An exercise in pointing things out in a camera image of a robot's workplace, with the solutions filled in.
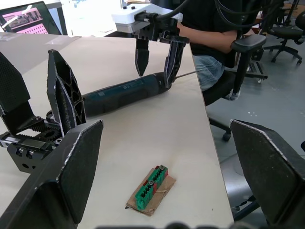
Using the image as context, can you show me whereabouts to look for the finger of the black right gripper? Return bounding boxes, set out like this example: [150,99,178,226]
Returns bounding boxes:
[163,42,186,90]
[134,38,151,77]

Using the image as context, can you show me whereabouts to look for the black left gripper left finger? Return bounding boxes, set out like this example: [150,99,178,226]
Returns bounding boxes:
[0,118,105,229]

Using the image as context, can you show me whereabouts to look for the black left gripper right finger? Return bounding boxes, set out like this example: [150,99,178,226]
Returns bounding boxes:
[229,119,305,229]

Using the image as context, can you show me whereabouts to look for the dark blue electric screwdriver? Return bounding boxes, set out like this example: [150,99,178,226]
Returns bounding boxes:
[81,70,202,118]

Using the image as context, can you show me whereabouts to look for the black loose gripper body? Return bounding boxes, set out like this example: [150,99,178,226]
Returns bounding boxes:
[0,110,66,174]

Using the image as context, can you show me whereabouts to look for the black ribbed loose finger piece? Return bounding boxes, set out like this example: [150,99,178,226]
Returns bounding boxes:
[47,49,87,137]

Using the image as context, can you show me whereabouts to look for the green screw holder block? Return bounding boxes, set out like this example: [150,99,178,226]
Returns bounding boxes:
[134,164,169,210]

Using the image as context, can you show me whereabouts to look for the brown cardboard piece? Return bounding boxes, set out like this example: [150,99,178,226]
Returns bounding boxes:
[124,167,177,217]

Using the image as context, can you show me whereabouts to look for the black mounted finger piece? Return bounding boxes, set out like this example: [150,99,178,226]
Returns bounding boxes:
[0,52,40,134]

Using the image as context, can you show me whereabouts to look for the seated person in black shirt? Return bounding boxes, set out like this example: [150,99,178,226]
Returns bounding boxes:
[175,0,259,93]

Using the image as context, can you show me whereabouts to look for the black office chair with armrest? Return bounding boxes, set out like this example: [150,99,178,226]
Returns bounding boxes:
[201,34,268,142]

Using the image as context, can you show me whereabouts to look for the black swivel office chair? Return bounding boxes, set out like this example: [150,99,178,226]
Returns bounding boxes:
[263,0,305,65]

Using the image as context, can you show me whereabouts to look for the black robot wrist cable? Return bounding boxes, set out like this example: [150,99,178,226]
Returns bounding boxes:
[152,0,192,21]

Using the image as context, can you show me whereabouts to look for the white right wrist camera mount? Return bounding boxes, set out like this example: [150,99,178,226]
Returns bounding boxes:
[111,3,183,33]

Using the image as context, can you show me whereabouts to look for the black looping robot cable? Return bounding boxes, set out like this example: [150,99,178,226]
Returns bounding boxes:
[213,0,258,27]

